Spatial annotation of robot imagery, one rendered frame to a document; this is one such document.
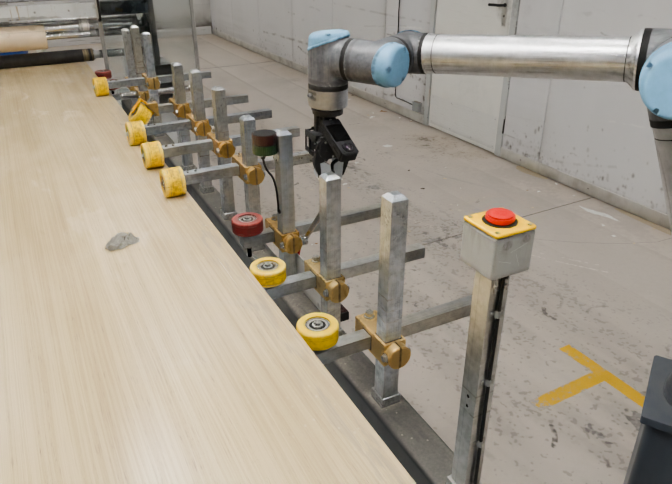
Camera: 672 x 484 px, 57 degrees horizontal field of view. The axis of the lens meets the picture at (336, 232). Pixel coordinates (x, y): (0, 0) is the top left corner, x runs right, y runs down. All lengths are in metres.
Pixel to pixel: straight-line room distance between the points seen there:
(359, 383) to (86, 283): 0.62
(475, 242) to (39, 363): 0.77
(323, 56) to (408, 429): 0.79
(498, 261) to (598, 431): 1.64
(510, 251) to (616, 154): 3.32
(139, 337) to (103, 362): 0.08
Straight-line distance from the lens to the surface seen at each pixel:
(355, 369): 1.40
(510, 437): 2.31
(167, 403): 1.05
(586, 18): 4.23
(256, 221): 1.57
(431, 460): 1.22
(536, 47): 1.34
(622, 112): 4.09
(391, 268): 1.12
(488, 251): 0.84
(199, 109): 2.21
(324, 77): 1.38
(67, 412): 1.08
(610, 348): 2.85
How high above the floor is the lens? 1.58
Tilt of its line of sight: 27 degrees down
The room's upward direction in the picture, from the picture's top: straight up
